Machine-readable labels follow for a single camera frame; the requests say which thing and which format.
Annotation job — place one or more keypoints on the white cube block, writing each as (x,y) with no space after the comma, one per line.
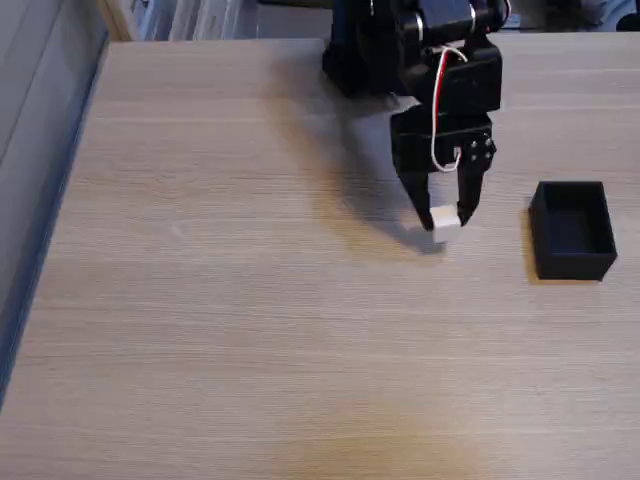
(446,225)

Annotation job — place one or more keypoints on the black open box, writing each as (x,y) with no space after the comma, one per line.
(572,230)

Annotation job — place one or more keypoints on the light wooden beam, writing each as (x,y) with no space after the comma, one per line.
(117,17)

